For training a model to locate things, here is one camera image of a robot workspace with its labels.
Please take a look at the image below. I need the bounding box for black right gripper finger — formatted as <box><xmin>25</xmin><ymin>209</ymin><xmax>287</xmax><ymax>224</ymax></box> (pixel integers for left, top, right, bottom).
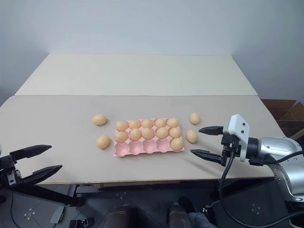
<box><xmin>198</xmin><ymin>125</ymin><xmax>224</xmax><ymax>137</ymax></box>
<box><xmin>190</xmin><ymin>149</ymin><xmax>223</xmax><ymax>165</ymax></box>

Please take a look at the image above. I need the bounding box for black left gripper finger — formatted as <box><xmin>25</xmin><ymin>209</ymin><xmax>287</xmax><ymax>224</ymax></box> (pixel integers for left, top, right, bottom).
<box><xmin>9</xmin><ymin>144</ymin><xmax>53</xmax><ymax>163</ymax></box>
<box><xmin>16</xmin><ymin>164</ymin><xmax>63</xmax><ymax>186</ymax></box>

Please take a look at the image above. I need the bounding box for brown cardboard box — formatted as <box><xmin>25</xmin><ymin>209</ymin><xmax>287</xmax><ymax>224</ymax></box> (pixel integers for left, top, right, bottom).
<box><xmin>261</xmin><ymin>98</ymin><xmax>304</xmax><ymax>141</ymax></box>

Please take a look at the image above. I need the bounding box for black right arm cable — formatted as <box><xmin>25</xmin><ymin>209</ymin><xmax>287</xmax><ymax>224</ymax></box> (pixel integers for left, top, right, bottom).
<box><xmin>218</xmin><ymin>150</ymin><xmax>253</xmax><ymax>228</ymax></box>

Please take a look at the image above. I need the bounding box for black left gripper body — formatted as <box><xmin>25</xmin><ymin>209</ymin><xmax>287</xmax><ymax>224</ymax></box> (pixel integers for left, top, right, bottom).
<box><xmin>0</xmin><ymin>154</ymin><xmax>23</xmax><ymax>190</ymax></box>

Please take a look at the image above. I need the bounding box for pink plastic egg tray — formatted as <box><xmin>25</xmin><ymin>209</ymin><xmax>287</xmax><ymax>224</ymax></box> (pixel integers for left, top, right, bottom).
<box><xmin>112</xmin><ymin>118</ymin><xmax>185</xmax><ymax>158</ymax></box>

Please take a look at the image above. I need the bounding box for dark brown rounded shape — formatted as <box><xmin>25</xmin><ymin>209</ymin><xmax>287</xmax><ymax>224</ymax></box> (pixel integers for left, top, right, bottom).
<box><xmin>110</xmin><ymin>204</ymin><xmax>137</xmax><ymax>228</ymax></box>
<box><xmin>167</xmin><ymin>203</ymin><xmax>190</xmax><ymax>228</ymax></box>

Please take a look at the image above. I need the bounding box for black table frame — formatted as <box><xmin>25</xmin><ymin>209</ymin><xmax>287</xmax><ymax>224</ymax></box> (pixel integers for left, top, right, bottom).
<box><xmin>0</xmin><ymin>177</ymin><xmax>276</xmax><ymax>208</ymax></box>

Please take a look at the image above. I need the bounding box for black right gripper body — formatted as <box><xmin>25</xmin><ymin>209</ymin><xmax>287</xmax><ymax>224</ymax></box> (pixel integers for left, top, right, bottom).
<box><xmin>220</xmin><ymin>129</ymin><xmax>241</xmax><ymax>167</ymax></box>

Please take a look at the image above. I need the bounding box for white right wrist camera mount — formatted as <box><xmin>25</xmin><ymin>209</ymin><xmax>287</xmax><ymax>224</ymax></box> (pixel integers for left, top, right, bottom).
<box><xmin>222</xmin><ymin>114</ymin><xmax>252</xmax><ymax>163</ymax></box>

